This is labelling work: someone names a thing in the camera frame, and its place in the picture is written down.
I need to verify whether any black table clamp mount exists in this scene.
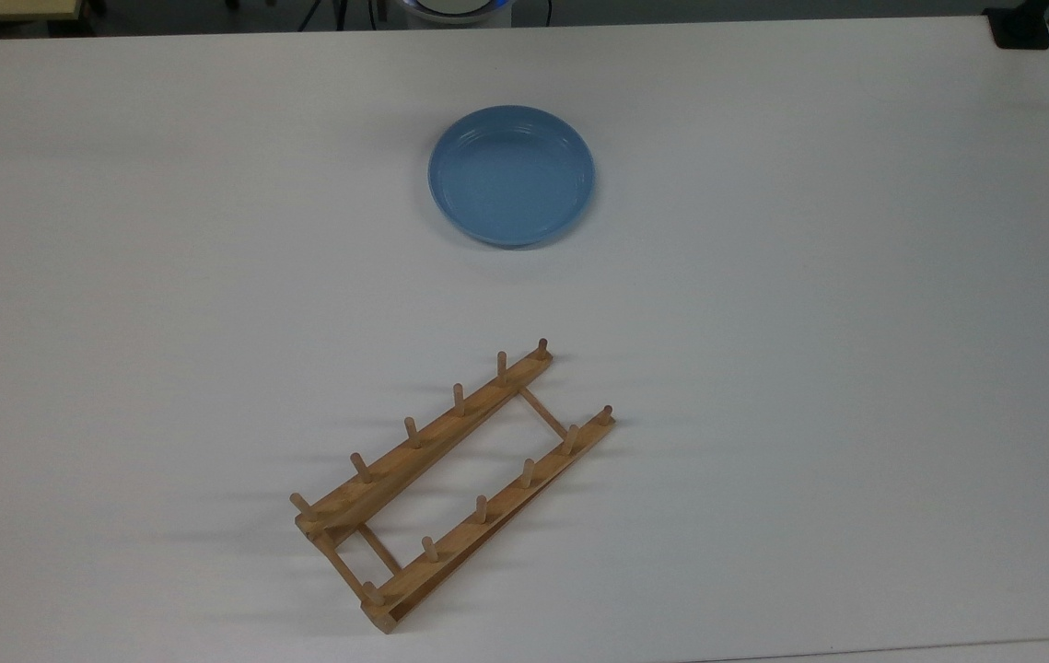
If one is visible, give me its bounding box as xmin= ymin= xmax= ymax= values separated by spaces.
xmin=984 ymin=0 xmax=1049 ymax=51

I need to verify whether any wooden plate rack with pegs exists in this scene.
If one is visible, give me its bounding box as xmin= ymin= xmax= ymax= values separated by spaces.
xmin=289 ymin=338 xmax=617 ymax=635

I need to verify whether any blue round plate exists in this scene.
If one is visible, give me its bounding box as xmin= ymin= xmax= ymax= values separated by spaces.
xmin=427 ymin=105 xmax=597 ymax=249

